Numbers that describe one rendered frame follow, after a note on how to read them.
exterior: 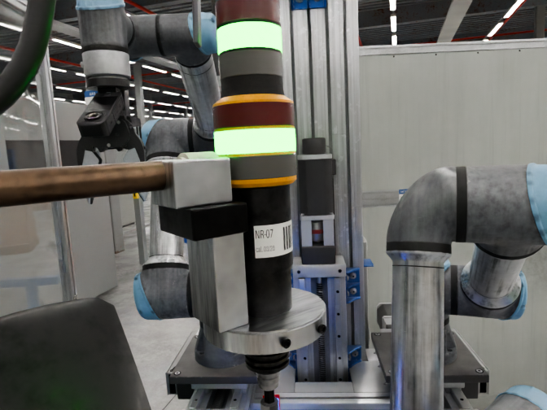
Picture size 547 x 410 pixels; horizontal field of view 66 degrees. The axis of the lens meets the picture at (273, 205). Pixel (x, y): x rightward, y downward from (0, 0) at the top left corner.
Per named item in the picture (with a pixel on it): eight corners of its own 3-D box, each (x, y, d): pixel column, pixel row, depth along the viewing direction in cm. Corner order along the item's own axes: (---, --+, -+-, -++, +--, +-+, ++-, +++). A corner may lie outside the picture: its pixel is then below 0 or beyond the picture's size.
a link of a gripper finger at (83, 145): (101, 178, 74) (115, 130, 73) (97, 178, 72) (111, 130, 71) (75, 169, 74) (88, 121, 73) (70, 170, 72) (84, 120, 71)
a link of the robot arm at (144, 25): (168, 62, 87) (155, 50, 77) (114, 65, 87) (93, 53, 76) (165, 22, 86) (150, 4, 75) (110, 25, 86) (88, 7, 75)
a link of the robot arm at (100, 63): (120, 49, 68) (70, 50, 68) (124, 77, 69) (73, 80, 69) (134, 58, 76) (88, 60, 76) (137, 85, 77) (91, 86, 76)
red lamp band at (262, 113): (242, 126, 20) (240, 99, 20) (199, 132, 23) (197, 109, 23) (312, 125, 22) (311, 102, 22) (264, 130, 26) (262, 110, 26)
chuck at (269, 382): (266, 395, 24) (264, 355, 24) (252, 386, 25) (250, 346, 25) (285, 386, 25) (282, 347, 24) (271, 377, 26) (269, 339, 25)
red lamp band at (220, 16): (238, 15, 20) (237, -13, 20) (204, 32, 22) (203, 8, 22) (294, 24, 22) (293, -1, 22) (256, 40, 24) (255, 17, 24)
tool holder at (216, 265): (210, 388, 18) (193, 159, 17) (150, 335, 24) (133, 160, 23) (353, 327, 24) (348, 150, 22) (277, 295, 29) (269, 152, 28)
